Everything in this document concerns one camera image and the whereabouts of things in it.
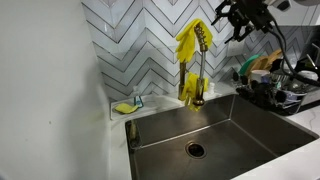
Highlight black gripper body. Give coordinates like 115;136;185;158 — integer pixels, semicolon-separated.
230;0;274;33

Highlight yellow rubber glove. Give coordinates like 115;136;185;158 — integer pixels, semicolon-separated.
175;18;213;63
180;72;200;112

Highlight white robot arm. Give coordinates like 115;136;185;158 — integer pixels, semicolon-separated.
211;0;291;43

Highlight gold spring kitchen faucet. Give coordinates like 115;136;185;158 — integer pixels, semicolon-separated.
177;25;209;107

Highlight green plate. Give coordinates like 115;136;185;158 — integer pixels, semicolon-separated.
239;54;260;76

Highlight wooden plates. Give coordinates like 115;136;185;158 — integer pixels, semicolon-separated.
245;49;282;76

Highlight dish drying rack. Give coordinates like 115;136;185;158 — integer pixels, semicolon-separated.
232;56;320;115

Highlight stainless steel sink basin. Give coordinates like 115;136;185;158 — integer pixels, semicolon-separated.
125;94;319;180

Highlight white soap tray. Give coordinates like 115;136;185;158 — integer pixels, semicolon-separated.
111;95;157;120

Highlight clear soap bottle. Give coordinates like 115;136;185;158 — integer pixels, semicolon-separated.
133;86;144;108

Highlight sink drain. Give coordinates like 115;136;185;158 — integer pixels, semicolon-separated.
185;142;206;159

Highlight yellow sponge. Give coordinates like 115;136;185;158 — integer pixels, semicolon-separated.
115;103;138;114

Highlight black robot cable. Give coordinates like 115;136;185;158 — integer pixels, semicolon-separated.
266;16;320;88

